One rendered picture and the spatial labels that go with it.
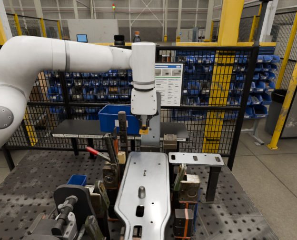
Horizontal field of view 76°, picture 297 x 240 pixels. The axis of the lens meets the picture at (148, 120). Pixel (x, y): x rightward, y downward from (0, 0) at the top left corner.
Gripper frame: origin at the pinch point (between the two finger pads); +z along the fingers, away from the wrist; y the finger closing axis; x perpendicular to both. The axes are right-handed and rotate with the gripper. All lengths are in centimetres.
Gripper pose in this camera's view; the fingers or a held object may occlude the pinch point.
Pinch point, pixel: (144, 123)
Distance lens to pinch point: 80.2
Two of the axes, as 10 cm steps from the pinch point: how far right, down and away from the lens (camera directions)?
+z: 0.0, 9.1, 4.2
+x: 0.7, -4.2, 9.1
